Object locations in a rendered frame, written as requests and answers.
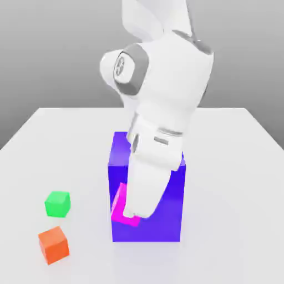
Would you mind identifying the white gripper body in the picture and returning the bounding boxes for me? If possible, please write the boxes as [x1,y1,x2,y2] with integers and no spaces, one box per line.
[123,153,179,220]

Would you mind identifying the small magenta cube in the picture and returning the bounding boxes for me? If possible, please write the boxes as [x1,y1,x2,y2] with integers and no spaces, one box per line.
[110,182,141,227]

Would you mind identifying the small green cube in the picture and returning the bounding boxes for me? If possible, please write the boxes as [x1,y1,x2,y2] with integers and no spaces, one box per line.
[44,190,72,219]

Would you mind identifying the small orange cube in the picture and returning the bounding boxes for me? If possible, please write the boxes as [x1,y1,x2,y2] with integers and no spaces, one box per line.
[37,225,70,266]

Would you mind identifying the large blue box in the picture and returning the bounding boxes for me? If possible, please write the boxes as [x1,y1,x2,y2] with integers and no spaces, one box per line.
[107,131,187,243]

